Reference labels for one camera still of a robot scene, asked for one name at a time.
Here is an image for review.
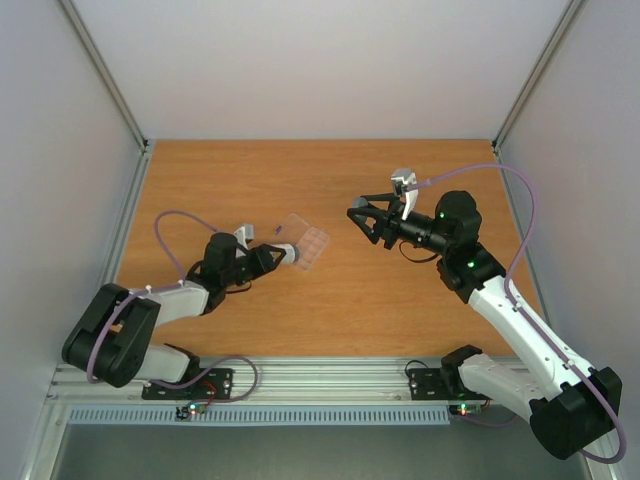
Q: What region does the right small circuit board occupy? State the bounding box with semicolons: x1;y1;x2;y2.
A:
449;400;491;417

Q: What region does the left small circuit board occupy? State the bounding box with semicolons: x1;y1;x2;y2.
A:
175;403;207;421

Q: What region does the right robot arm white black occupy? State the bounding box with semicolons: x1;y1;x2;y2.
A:
347;191;622;459

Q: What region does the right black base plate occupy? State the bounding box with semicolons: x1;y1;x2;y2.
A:
405;367;488;402

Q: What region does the clear plastic pill organizer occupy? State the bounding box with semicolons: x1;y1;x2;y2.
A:
272;213;331;272

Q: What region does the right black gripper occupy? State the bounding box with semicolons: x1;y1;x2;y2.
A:
347;193;452;256

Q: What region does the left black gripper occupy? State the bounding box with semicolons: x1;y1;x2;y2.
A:
224;244;286;287

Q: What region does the aluminium front frame rail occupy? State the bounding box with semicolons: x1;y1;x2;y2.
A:
45;355;596;404

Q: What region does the left aluminium corner post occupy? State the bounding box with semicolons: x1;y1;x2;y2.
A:
56;0;149;152

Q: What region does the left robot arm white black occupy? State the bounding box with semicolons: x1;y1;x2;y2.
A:
61;226;300;398

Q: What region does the orange pill bottle grey cap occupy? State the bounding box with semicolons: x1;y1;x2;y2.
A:
281;243;300;265

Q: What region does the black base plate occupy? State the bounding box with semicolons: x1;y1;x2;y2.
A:
405;367;488;402
141;368;234;402

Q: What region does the small circuit board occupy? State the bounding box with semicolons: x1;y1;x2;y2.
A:
449;400;491;417
175;403;207;421

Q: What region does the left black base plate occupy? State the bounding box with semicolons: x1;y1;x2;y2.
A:
141;368;234;402

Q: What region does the grey slotted cable duct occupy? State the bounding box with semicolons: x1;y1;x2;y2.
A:
67;405;450;427

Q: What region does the aluminium corner post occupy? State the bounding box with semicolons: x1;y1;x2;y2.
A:
56;0;149;152
491;0;587;155

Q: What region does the right aluminium corner post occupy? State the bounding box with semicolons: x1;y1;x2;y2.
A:
491;0;587;155

